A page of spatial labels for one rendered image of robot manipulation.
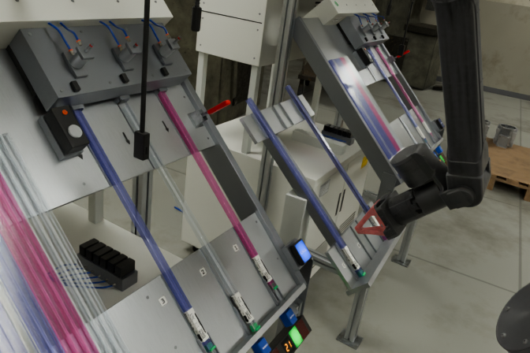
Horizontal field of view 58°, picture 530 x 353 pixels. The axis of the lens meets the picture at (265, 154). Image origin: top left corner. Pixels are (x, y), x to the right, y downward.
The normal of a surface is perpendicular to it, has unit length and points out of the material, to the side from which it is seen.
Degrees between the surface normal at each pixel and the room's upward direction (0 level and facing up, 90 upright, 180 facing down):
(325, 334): 0
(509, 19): 90
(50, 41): 45
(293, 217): 90
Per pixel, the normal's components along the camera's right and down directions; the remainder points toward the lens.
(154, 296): 0.69, -0.43
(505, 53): -0.45, 0.28
